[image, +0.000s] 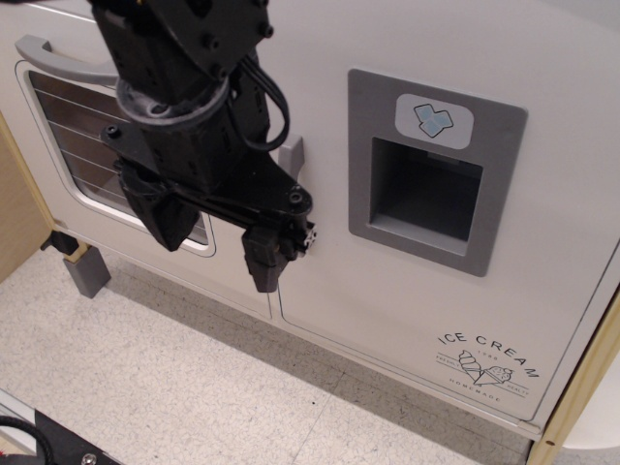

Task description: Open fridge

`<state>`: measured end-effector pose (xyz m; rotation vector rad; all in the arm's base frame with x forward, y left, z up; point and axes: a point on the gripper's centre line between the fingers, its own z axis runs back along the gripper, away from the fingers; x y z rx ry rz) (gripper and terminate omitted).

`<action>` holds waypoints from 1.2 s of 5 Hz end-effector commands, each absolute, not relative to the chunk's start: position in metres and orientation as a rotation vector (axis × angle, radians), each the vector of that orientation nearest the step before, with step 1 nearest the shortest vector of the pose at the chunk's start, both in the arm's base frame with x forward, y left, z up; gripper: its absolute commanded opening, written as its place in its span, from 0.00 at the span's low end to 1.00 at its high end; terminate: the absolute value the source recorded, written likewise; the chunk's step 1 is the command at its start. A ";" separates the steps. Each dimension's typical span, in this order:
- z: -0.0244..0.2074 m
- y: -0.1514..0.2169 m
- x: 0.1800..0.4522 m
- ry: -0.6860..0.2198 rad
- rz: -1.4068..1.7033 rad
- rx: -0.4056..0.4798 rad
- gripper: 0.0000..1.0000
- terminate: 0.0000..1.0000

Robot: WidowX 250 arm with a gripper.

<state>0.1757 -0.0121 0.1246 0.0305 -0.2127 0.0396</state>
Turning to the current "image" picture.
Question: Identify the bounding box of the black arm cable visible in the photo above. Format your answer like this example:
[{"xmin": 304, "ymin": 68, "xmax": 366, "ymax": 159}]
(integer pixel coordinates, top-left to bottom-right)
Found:
[{"xmin": 236, "ymin": 50, "xmax": 292, "ymax": 154}]

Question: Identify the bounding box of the light wooden right post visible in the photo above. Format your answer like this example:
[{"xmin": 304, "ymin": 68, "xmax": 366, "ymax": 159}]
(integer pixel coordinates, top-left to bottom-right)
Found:
[{"xmin": 526, "ymin": 289, "xmax": 619, "ymax": 464}]

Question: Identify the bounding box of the grey ice dispenser panel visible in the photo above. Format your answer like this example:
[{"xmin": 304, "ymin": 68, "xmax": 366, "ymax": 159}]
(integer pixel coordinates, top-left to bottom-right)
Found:
[{"xmin": 348, "ymin": 69, "xmax": 528, "ymax": 277}]

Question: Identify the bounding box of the light wooden side panel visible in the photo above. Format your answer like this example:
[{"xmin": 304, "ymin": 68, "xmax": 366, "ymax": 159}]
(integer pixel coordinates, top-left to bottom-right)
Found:
[{"xmin": 1, "ymin": 115, "xmax": 54, "ymax": 282}]

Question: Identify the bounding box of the grey kitchen leg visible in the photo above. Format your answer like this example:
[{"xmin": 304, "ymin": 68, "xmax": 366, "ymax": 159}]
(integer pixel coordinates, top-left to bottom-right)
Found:
[{"xmin": 63, "ymin": 244, "xmax": 111, "ymax": 298}]

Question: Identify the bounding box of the white toy oven door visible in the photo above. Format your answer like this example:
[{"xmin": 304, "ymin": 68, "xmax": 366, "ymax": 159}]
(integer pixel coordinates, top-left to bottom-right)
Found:
[{"xmin": 1, "ymin": 1, "xmax": 271, "ymax": 319}]

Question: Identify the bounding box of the white toy fridge door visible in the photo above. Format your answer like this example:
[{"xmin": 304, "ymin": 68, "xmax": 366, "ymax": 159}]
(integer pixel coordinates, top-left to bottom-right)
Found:
[{"xmin": 259, "ymin": 1, "xmax": 619, "ymax": 438}]

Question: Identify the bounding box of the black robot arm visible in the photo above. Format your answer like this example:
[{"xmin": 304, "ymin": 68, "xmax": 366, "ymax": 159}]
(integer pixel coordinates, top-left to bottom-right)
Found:
[{"xmin": 92, "ymin": 1, "xmax": 315, "ymax": 293}]

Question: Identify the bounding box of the grey fridge door handle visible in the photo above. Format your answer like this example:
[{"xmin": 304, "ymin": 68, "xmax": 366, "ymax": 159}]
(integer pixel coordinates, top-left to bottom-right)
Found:
[{"xmin": 277, "ymin": 134, "xmax": 305, "ymax": 178}]

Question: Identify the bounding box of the grey oven door handle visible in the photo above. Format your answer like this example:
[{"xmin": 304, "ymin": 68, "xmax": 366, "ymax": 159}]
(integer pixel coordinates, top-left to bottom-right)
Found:
[{"xmin": 15, "ymin": 35, "xmax": 118, "ymax": 85}]

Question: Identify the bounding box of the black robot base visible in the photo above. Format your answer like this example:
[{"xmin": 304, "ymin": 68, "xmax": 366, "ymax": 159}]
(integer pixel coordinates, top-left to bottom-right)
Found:
[{"xmin": 0, "ymin": 409, "xmax": 122, "ymax": 465}]

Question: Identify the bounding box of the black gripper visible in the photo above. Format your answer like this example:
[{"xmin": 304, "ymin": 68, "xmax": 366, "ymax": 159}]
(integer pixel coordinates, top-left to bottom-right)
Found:
[{"xmin": 101, "ymin": 81, "xmax": 316, "ymax": 293}]

